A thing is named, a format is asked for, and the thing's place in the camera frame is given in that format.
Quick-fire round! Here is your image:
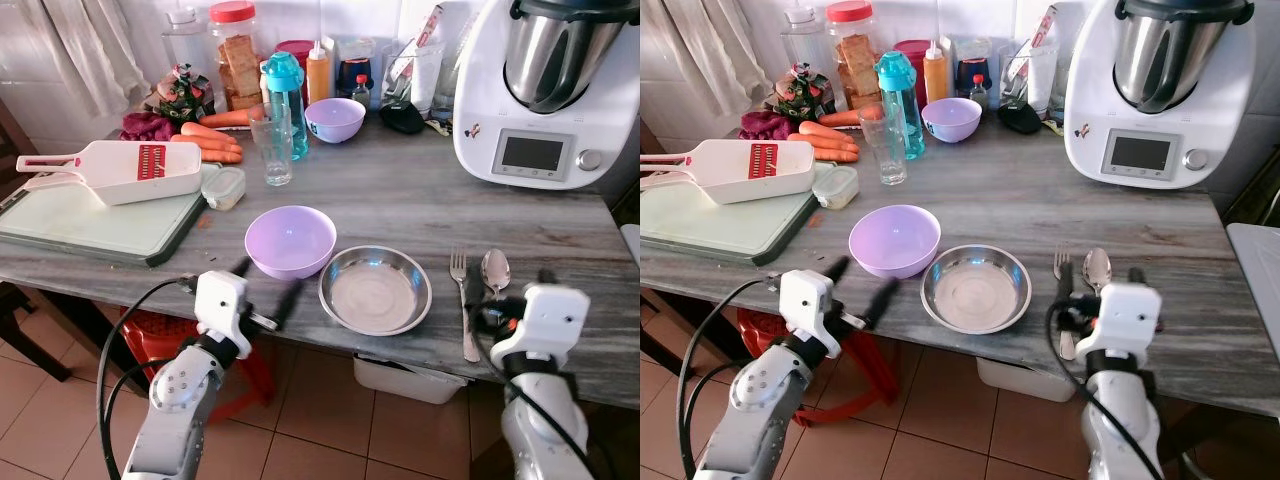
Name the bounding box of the dark purple beetroot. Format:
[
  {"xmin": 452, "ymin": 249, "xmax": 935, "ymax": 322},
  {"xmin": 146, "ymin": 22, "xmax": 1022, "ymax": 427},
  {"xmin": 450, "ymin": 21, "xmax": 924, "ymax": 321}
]
[
  {"xmin": 738, "ymin": 110, "xmax": 794, "ymax": 143},
  {"xmin": 120, "ymin": 111, "xmax": 177, "ymax": 144}
]

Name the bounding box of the floral patterned bag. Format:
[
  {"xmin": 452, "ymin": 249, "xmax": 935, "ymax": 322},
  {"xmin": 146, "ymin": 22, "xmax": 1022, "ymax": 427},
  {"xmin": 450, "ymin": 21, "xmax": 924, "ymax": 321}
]
[
  {"xmin": 762, "ymin": 62, "xmax": 837, "ymax": 123},
  {"xmin": 144, "ymin": 63, "xmax": 217, "ymax": 124}
]

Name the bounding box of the red plastic stool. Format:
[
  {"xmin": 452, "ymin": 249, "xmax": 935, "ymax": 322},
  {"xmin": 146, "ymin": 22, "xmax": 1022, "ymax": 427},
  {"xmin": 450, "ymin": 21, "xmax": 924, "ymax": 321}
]
[
  {"xmin": 118, "ymin": 308, "xmax": 277, "ymax": 423},
  {"xmin": 733, "ymin": 308, "xmax": 883, "ymax": 428}
]

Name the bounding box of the silver fork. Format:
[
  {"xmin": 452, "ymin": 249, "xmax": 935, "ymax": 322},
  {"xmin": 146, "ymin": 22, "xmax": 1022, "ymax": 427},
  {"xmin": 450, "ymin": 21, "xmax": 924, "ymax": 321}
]
[
  {"xmin": 1052, "ymin": 247, "xmax": 1079, "ymax": 362},
  {"xmin": 448, "ymin": 249, "xmax": 483, "ymax": 364}
]

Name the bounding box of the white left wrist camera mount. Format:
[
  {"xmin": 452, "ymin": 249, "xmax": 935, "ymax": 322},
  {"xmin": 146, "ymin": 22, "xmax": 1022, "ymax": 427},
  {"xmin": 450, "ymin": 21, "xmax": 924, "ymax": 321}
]
[
  {"xmin": 778, "ymin": 269, "xmax": 842, "ymax": 347},
  {"xmin": 193, "ymin": 270, "xmax": 254, "ymax": 347}
]

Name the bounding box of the clear plastic bag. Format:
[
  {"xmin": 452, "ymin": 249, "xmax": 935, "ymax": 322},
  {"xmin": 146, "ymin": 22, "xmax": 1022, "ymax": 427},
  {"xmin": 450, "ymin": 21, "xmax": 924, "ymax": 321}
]
[
  {"xmin": 1000, "ymin": 38, "xmax": 1061, "ymax": 117},
  {"xmin": 383, "ymin": 38, "xmax": 447, "ymax": 118}
]

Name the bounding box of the white plastic bin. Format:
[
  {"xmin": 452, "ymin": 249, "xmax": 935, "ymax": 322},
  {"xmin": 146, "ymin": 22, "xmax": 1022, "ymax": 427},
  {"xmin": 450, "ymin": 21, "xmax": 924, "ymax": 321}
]
[
  {"xmin": 974, "ymin": 356, "xmax": 1079, "ymax": 405},
  {"xmin": 351, "ymin": 351, "xmax": 468, "ymax": 406}
]

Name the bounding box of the silver spoon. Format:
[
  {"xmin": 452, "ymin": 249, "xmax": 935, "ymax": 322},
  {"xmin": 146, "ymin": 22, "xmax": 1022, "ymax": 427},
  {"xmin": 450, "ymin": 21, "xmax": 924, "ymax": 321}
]
[
  {"xmin": 480, "ymin": 248, "xmax": 513, "ymax": 302},
  {"xmin": 1082, "ymin": 246, "xmax": 1114, "ymax": 297}
]

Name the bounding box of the orange sauce bottle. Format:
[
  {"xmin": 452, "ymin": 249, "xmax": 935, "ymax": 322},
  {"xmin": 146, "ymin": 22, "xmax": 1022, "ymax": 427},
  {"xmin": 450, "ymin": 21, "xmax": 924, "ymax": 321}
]
[
  {"xmin": 305, "ymin": 39, "xmax": 333, "ymax": 107},
  {"xmin": 922, "ymin": 39, "xmax": 950, "ymax": 106}
]

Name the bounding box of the white curtain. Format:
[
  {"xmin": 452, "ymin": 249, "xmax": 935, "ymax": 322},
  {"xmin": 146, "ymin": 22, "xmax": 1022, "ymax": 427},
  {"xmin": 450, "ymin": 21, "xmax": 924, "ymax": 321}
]
[
  {"xmin": 18, "ymin": 0, "xmax": 153, "ymax": 118},
  {"xmin": 645, "ymin": 0, "xmax": 773, "ymax": 117}
]

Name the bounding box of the teal water bottle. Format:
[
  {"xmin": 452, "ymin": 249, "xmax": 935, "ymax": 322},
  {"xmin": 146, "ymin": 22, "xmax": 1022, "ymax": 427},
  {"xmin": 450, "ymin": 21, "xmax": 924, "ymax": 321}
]
[
  {"xmin": 259, "ymin": 51, "xmax": 311, "ymax": 162},
  {"xmin": 875, "ymin": 50, "xmax": 927, "ymax": 162}
]

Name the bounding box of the stainless steel plate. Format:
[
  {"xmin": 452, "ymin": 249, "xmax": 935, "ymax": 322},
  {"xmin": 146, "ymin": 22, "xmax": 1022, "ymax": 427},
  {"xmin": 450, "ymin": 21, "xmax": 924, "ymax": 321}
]
[
  {"xmin": 318, "ymin": 245, "xmax": 434, "ymax": 338},
  {"xmin": 919, "ymin": 244, "xmax": 1034, "ymax": 336}
]

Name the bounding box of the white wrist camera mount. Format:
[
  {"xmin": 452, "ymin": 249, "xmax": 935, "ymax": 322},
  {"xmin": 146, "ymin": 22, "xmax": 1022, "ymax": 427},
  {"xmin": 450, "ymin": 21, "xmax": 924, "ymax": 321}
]
[
  {"xmin": 778, "ymin": 269, "xmax": 842, "ymax": 347},
  {"xmin": 1074, "ymin": 281, "xmax": 1164, "ymax": 369},
  {"xmin": 489, "ymin": 284, "xmax": 592, "ymax": 369},
  {"xmin": 193, "ymin": 270, "xmax": 254, "ymax": 347}
]

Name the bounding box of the red lidded biscuit jar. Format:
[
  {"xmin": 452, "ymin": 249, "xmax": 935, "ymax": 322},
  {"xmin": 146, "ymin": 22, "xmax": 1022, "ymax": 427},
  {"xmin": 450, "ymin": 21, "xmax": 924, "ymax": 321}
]
[
  {"xmin": 825, "ymin": 0, "xmax": 882, "ymax": 112},
  {"xmin": 207, "ymin": 0, "xmax": 265, "ymax": 113}
]

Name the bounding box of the white kitchen food processor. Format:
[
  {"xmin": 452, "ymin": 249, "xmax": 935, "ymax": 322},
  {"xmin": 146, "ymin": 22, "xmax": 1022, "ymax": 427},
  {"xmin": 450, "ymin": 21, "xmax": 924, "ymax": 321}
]
[
  {"xmin": 452, "ymin": 0, "xmax": 641, "ymax": 192},
  {"xmin": 1062, "ymin": 0, "xmax": 1258, "ymax": 192}
]

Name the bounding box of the black pouch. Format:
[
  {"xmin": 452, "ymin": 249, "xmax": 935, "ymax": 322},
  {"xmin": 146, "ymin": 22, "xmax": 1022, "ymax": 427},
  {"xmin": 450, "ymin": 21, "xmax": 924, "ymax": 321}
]
[
  {"xmin": 996, "ymin": 99, "xmax": 1044, "ymax": 135},
  {"xmin": 379, "ymin": 99, "xmax": 428, "ymax": 136}
]

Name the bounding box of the white cardboard box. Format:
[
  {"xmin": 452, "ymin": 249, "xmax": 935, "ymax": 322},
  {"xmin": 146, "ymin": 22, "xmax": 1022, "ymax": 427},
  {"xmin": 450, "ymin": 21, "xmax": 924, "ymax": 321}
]
[
  {"xmin": 412, "ymin": 1, "xmax": 485, "ymax": 123},
  {"xmin": 1030, "ymin": 1, "xmax": 1093, "ymax": 121}
]

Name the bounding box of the slim orange carrot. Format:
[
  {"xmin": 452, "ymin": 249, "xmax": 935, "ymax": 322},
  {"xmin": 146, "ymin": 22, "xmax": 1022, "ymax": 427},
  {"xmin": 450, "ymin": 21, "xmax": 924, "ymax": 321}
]
[
  {"xmin": 816, "ymin": 106, "xmax": 881, "ymax": 128},
  {"xmin": 196, "ymin": 107, "xmax": 265, "ymax": 129}
]

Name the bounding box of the large purple plastic bowl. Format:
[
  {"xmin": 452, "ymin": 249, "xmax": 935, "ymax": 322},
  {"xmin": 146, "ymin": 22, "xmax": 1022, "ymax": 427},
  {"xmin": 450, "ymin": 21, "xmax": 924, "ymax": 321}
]
[
  {"xmin": 848, "ymin": 204, "xmax": 942, "ymax": 281},
  {"xmin": 244, "ymin": 205, "xmax": 338, "ymax": 281}
]

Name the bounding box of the thick orange carrot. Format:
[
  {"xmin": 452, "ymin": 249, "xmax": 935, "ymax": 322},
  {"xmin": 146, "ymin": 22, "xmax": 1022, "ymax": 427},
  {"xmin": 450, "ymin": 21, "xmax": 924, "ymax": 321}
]
[
  {"xmin": 179, "ymin": 120, "xmax": 245, "ymax": 153},
  {"xmin": 796, "ymin": 119, "xmax": 862, "ymax": 152}
]

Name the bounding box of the pale green cutting board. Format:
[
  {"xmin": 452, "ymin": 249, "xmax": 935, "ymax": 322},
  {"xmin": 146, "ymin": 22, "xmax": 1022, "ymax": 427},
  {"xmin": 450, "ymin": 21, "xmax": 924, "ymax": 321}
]
[
  {"xmin": 640, "ymin": 164, "xmax": 824, "ymax": 268},
  {"xmin": 0, "ymin": 164, "xmax": 209, "ymax": 268}
]

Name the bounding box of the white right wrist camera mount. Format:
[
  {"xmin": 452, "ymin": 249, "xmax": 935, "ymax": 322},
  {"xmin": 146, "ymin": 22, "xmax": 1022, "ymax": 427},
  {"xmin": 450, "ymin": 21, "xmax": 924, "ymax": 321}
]
[
  {"xmin": 1074, "ymin": 281, "xmax": 1164, "ymax": 369},
  {"xmin": 489, "ymin": 284, "xmax": 592, "ymax": 369}
]

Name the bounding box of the white mandoline slicer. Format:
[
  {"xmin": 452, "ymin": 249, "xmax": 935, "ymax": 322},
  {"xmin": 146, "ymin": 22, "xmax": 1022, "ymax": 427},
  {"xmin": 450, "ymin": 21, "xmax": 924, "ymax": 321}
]
[
  {"xmin": 640, "ymin": 138, "xmax": 817, "ymax": 207},
  {"xmin": 15, "ymin": 139, "xmax": 205, "ymax": 208}
]

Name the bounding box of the clear drinking glass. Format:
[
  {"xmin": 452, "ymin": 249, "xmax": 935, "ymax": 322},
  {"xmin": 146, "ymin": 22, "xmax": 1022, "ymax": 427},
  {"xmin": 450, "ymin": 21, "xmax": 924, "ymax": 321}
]
[
  {"xmin": 857, "ymin": 104, "xmax": 909, "ymax": 188},
  {"xmin": 249, "ymin": 106, "xmax": 295, "ymax": 189}
]

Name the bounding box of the small purple plastic bowl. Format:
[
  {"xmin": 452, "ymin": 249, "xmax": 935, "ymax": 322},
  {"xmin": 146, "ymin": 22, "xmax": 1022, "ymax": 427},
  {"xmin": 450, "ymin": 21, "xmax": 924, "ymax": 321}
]
[
  {"xmin": 303, "ymin": 96, "xmax": 368, "ymax": 145},
  {"xmin": 920, "ymin": 96, "xmax": 984, "ymax": 144}
]

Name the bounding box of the clear plastic jar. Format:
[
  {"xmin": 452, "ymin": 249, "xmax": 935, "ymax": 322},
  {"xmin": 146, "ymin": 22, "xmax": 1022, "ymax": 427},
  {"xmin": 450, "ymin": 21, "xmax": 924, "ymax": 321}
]
[
  {"xmin": 778, "ymin": 5, "xmax": 829, "ymax": 79},
  {"xmin": 159, "ymin": 5, "xmax": 212, "ymax": 79}
]

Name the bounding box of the small lidded plastic container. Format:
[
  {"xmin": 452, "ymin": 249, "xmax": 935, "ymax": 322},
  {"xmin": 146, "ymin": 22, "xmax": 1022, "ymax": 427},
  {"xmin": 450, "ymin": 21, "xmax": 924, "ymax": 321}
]
[
  {"xmin": 811, "ymin": 164, "xmax": 861, "ymax": 211},
  {"xmin": 200, "ymin": 165, "xmax": 248, "ymax": 212}
]

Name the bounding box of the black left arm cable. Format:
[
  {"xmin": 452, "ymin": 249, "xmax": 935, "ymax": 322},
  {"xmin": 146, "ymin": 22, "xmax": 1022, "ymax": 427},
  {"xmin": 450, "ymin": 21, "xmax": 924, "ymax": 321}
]
[
  {"xmin": 677, "ymin": 278, "xmax": 783, "ymax": 480},
  {"xmin": 95, "ymin": 276, "xmax": 201, "ymax": 480}
]

